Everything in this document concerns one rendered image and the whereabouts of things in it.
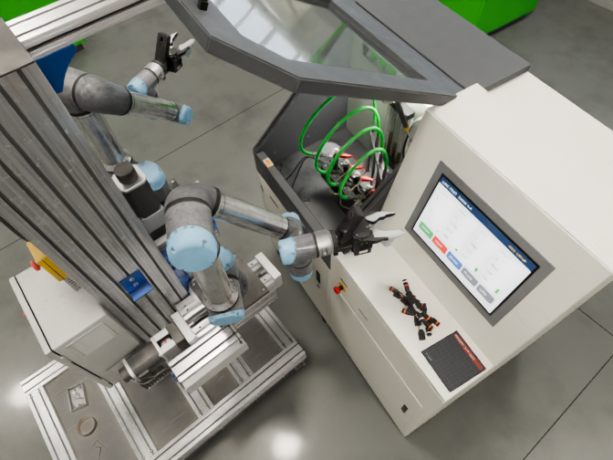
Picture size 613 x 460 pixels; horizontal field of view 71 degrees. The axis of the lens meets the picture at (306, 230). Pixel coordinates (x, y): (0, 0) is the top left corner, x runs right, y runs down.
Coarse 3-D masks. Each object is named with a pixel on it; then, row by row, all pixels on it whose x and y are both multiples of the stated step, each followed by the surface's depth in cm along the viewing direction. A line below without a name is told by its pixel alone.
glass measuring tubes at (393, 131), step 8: (392, 104) 179; (392, 112) 187; (408, 112) 175; (392, 120) 186; (400, 120) 182; (408, 120) 180; (392, 128) 190; (400, 128) 187; (384, 136) 198; (392, 136) 194; (400, 136) 186; (384, 144) 203; (392, 144) 200; (400, 144) 190; (392, 152) 199; (400, 152) 195; (384, 160) 207; (392, 160) 203; (392, 168) 204
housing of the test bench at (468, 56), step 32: (384, 0) 181; (416, 0) 180; (416, 32) 168; (448, 32) 168; (480, 32) 167; (448, 64) 157; (480, 64) 157; (512, 64) 156; (512, 96) 152; (544, 96) 151; (544, 128) 143; (576, 128) 142; (608, 160) 135
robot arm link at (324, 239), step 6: (318, 234) 124; (324, 234) 124; (318, 240) 123; (324, 240) 123; (330, 240) 123; (318, 246) 123; (324, 246) 123; (330, 246) 123; (324, 252) 124; (330, 252) 125
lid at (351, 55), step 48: (192, 0) 105; (240, 0) 126; (288, 0) 148; (336, 0) 170; (240, 48) 96; (288, 48) 114; (336, 48) 130; (384, 48) 151; (336, 96) 109; (384, 96) 119; (432, 96) 132
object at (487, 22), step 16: (448, 0) 391; (464, 0) 376; (480, 0) 363; (496, 0) 368; (512, 0) 380; (528, 0) 395; (464, 16) 385; (480, 16) 372; (496, 16) 385; (512, 16) 399
